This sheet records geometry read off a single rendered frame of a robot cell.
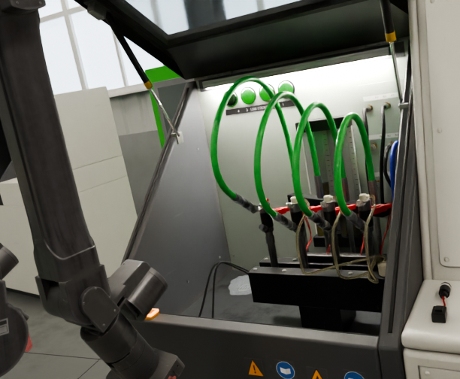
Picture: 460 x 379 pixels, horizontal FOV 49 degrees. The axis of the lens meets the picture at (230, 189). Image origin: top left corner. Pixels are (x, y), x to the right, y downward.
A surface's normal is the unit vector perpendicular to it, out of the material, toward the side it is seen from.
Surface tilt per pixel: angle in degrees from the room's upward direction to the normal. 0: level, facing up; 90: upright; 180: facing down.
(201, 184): 90
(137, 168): 90
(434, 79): 76
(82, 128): 90
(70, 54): 90
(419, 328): 0
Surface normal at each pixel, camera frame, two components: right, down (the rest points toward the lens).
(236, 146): -0.49, 0.28
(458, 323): -0.18, -0.96
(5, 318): 0.77, 0.00
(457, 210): -0.52, 0.04
